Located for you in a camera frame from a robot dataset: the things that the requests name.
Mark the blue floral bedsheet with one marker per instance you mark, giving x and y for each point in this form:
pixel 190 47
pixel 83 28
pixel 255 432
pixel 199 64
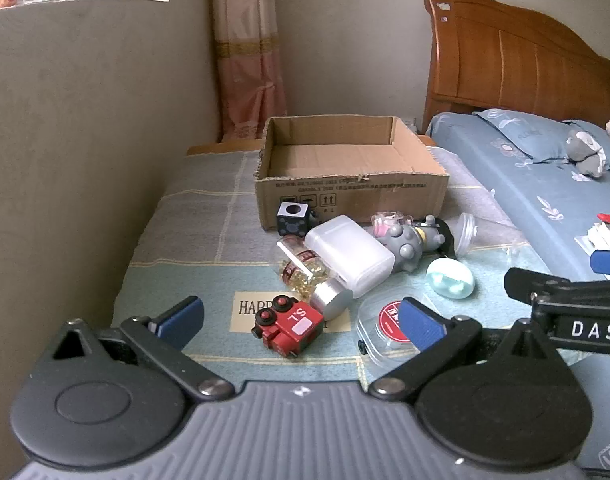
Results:
pixel 535 195

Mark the grey plush toy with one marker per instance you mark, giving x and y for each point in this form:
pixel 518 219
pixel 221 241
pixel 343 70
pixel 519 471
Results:
pixel 585 152

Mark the cardboard box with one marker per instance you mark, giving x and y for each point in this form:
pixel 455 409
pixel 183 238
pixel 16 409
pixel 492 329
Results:
pixel 360 195

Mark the clear round container red label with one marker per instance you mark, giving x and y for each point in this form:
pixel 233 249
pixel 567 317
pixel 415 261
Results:
pixel 385 322

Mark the capsule bottle with silver cap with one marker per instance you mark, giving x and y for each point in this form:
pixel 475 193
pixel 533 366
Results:
pixel 330 297

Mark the clear plastic cup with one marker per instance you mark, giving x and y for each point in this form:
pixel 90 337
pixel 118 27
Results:
pixel 465 235

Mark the wooden headboard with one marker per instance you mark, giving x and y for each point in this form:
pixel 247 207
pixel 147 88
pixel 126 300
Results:
pixel 510 60

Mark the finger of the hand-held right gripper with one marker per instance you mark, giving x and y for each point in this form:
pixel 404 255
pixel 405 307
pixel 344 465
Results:
pixel 527 285
pixel 607 262

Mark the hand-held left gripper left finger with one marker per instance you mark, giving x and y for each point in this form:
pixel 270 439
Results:
pixel 182 317

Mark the black cube with purple dots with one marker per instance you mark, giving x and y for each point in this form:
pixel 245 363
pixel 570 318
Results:
pixel 295 222

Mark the pink patterned curtain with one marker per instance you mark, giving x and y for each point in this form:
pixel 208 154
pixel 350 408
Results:
pixel 245 60

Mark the blue floral pillow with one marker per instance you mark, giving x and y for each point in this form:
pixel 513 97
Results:
pixel 525 135

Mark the mint egg-shaped case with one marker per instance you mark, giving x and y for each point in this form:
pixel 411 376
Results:
pixel 447 277

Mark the small clear pink container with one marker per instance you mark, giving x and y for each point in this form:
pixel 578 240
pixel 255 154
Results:
pixel 385 222

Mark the white plastic box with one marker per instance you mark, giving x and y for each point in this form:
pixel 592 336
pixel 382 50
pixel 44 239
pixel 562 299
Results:
pixel 350 252

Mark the white wall socket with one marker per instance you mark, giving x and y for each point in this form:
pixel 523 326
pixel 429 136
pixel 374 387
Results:
pixel 410 122

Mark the white papers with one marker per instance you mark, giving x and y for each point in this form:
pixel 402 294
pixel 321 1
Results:
pixel 600 237

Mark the grey toy figure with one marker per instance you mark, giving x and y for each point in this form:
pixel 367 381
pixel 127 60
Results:
pixel 407 247

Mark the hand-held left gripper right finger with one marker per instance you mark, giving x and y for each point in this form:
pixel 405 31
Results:
pixel 420 322

